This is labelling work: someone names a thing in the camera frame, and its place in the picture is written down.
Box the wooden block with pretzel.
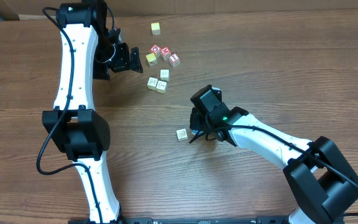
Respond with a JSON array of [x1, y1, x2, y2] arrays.
[[177, 129, 188, 141]]

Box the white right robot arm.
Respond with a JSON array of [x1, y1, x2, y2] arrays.
[[190, 106, 358, 223]]

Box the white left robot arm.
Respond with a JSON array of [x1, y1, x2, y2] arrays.
[[36, 0, 143, 223]]

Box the wooden block yellow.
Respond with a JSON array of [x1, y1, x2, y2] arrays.
[[150, 22, 161, 35], [146, 53, 158, 67]]

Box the wooden block with K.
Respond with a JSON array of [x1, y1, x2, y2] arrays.
[[147, 77, 158, 90]]

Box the wooden block red letter C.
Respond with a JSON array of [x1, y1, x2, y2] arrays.
[[150, 44, 161, 58]]

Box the wooden block with turtle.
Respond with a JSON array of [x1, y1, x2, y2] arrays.
[[160, 70, 170, 82]]

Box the wooden block red letter M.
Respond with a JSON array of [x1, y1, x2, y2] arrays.
[[160, 46, 172, 60]]

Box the wooden block with umbrella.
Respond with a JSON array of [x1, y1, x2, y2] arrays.
[[156, 80, 167, 93]]

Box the wooden block red letter I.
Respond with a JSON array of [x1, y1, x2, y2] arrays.
[[168, 53, 180, 67]]

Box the far wooden block yellow top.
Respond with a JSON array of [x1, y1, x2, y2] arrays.
[[150, 22, 161, 35]]

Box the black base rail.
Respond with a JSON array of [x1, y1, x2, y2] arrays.
[[68, 216, 295, 224]]

